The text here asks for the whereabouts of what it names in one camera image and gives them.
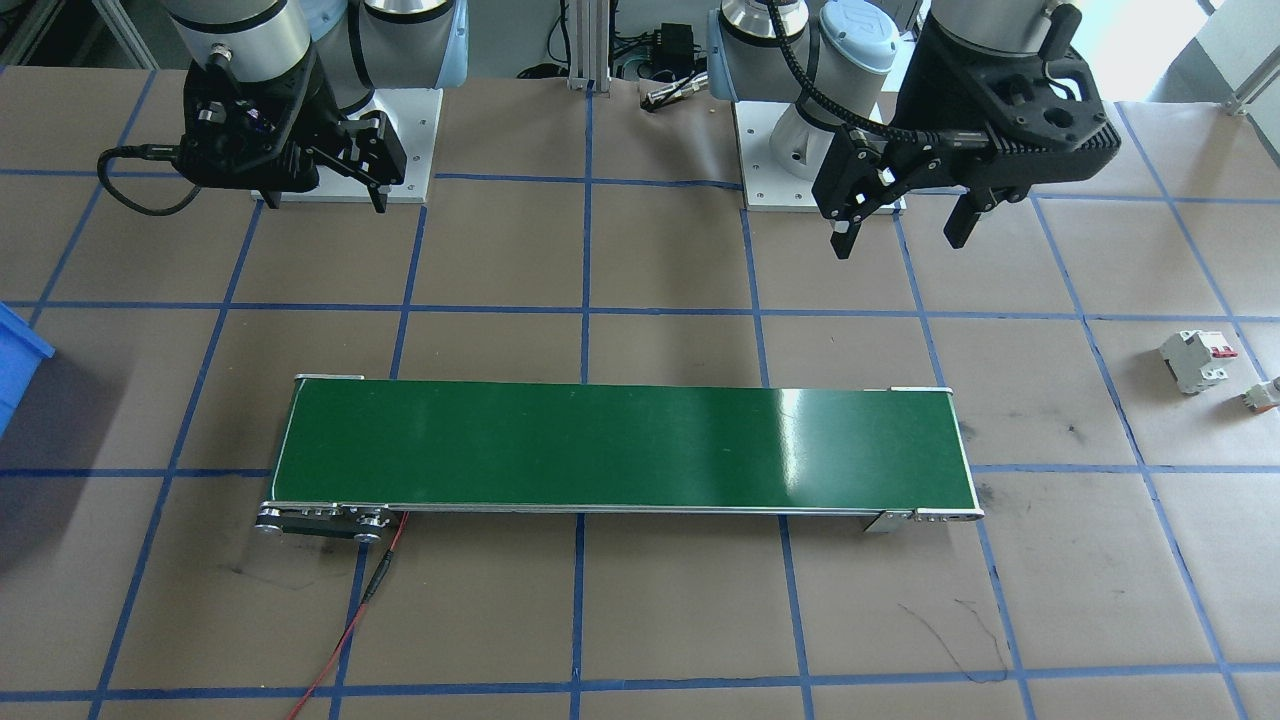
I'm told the black power adapter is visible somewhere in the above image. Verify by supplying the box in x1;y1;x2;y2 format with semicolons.
650;24;699;73

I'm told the white circuit breaker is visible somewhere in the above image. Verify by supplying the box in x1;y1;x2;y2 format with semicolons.
1159;329;1239;396

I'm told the blue plastic bin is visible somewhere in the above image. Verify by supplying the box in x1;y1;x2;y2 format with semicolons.
0;300;56;438

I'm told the green conveyor belt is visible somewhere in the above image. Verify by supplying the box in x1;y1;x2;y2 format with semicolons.
255;374;986;546

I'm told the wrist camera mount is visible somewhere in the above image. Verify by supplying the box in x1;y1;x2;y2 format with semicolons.
182;70;263;191
988;55;1122;188

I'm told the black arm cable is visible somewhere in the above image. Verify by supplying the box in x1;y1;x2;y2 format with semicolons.
98;145;201;217
762;0;916;143

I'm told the aluminium frame bar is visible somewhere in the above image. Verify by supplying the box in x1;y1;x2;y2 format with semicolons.
1190;0;1280;116

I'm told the red wire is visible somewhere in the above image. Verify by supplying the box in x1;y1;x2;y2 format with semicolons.
288;512;411;720

